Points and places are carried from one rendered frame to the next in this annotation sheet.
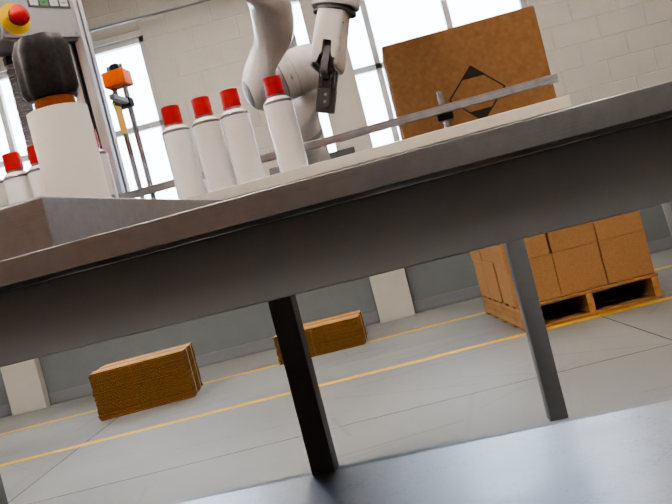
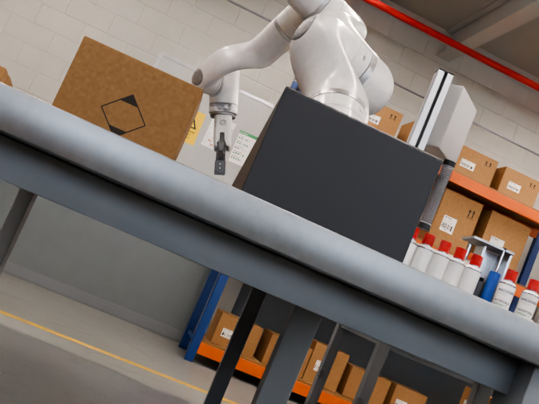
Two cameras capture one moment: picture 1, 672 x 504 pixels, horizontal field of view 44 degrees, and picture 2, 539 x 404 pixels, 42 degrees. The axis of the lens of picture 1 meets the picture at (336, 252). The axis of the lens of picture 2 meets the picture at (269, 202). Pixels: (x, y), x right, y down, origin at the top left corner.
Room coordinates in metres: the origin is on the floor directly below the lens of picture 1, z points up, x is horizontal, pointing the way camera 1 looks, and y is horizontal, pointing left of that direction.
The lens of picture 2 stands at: (3.50, -0.29, 0.76)
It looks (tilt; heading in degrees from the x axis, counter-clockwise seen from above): 6 degrees up; 169
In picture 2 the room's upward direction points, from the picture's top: 23 degrees clockwise
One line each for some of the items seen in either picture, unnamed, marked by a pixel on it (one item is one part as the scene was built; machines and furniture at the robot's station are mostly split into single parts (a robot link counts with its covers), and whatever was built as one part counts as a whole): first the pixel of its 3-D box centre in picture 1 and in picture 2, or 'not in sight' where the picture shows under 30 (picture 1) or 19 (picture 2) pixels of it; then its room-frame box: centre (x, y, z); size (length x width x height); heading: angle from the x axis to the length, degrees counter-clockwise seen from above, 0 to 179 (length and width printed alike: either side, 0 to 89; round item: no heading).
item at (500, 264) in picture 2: not in sight; (473, 284); (1.49, 0.81, 1.01); 0.14 x 0.13 x 0.26; 81
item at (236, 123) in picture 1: (242, 146); not in sight; (1.48, 0.12, 0.98); 0.05 x 0.05 x 0.20
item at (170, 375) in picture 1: (147, 379); not in sight; (5.68, 1.47, 0.16); 0.64 x 0.53 x 0.31; 93
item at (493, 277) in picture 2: not in sight; (485, 297); (1.54, 0.84, 0.98); 0.03 x 0.03 x 0.17
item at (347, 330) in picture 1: (322, 335); not in sight; (6.14, 0.26, 0.10); 0.64 x 0.52 x 0.20; 86
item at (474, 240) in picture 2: not in sight; (487, 245); (1.49, 0.81, 1.14); 0.14 x 0.11 x 0.01; 81
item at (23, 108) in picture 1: (25, 109); (436, 195); (1.64, 0.53, 1.18); 0.04 x 0.04 x 0.21
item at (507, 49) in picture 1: (468, 102); (123, 123); (1.71, -0.34, 0.99); 0.30 x 0.24 x 0.27; 85
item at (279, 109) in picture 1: (285, 133); not in sight; (1.46, 0.03, 0.98); 0.05 x 0.05 x 0.20
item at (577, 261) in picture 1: (547, 238); not in sight; (5.25, -1.32, 0.45); 1.20 x 0.83 x 0.89; 0
